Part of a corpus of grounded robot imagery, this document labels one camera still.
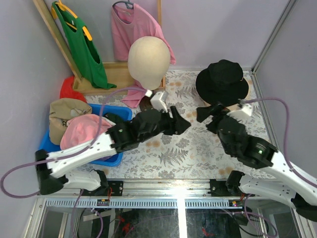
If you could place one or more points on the yellow hanger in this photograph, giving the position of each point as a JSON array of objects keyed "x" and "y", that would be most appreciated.
[{"x": 84, "y": 29}]

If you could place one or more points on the pink t-shirt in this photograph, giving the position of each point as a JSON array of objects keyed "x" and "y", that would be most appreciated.
[{"x": 127, "y": 26}]

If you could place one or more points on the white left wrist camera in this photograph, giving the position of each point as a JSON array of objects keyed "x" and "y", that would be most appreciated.
[{"x": 158, "y": 100}]

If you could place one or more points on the beige cap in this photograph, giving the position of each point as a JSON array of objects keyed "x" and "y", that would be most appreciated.
[{"x": 61, "y": 111}]

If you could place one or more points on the beige straw hat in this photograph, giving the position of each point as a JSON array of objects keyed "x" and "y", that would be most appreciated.
[{"x": 228, "y": 98}]

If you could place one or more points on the red cloth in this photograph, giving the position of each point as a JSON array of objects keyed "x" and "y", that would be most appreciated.
[{"x": 67, "y": 90}]

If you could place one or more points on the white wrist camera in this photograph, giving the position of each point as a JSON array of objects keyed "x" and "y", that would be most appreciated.
[
  {"x": 245, "y": 109},
  {"x": 158, "y": 100}
]

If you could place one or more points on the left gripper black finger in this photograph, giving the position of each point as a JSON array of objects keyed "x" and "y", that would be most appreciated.
[
  {"x": 176, "y": 129},
  {"x": 179, "y": 120}
]

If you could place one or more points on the aluminium mounting rail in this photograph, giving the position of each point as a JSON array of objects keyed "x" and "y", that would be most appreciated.
[{"x": 147, "y": 193}]

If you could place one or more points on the beige mannequin head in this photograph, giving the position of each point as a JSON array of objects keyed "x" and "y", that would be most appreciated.
[{"x": 148, "y": 61}]

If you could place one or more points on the floral table mat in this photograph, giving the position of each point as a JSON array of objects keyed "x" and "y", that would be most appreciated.
[{"x": 196, "y": 154}]

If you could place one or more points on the dark round mannequin stand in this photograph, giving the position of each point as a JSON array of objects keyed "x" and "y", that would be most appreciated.
[{"x": 145, "y": 104}]

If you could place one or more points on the aluminium corner post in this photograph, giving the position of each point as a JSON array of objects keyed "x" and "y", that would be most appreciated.
[{"x": 287, "y": 10}]

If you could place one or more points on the wooden clothes rack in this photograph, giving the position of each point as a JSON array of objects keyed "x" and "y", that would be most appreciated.
[{"x": 117, "y": 72}]

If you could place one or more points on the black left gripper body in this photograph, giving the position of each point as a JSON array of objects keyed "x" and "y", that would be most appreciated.
[{"x": 170, "y": 121}]

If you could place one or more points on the black bucket hat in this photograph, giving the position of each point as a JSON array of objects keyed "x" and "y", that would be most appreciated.
[{"x": 221, "y": 76}]

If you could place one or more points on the pink bucket hat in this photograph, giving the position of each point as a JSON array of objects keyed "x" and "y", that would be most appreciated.
[{"x": 82, "y": 129}]

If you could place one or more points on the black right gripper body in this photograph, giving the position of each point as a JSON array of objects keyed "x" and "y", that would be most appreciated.
[{"x": 218, "y": 111}]

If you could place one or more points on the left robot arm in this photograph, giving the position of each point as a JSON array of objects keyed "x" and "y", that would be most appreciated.
[{"x": 56, "y": 170}]

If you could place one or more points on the blue-grey hanger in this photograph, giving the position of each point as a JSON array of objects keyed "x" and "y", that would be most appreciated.
[{"x": 127, "y": 3}]

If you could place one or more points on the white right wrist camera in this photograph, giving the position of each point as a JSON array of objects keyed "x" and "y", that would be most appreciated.
[{"x": 245, "y": 109}]

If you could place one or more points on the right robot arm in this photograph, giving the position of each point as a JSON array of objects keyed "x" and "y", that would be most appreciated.
[{"x": 295, "y": 189}]

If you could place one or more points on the green tank top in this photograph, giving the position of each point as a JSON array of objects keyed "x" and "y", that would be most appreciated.
[{"x": 83, "y": 50}]

